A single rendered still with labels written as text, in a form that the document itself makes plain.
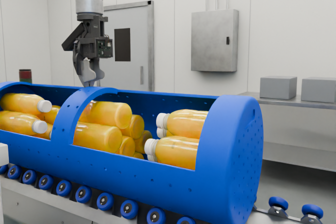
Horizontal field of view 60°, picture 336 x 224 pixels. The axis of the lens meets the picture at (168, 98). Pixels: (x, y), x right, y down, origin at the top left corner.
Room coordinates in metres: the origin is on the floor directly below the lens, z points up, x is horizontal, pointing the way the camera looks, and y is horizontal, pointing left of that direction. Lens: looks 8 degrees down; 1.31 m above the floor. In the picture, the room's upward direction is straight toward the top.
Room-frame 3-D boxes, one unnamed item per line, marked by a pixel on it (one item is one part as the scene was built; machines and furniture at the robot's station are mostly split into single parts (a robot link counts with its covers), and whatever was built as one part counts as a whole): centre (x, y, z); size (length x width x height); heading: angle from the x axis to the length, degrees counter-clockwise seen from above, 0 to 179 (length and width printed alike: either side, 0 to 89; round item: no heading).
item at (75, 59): (0.83, 0.25, 1.31); 0.05 x 0.02 x 0.09; 150
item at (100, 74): (0.85, 0.21, 1.27); 0.06 x 0.03 x 0.09; 60
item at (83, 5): (0.84, 0.22, 1.45); 0.08 x 0.08 x 0.05
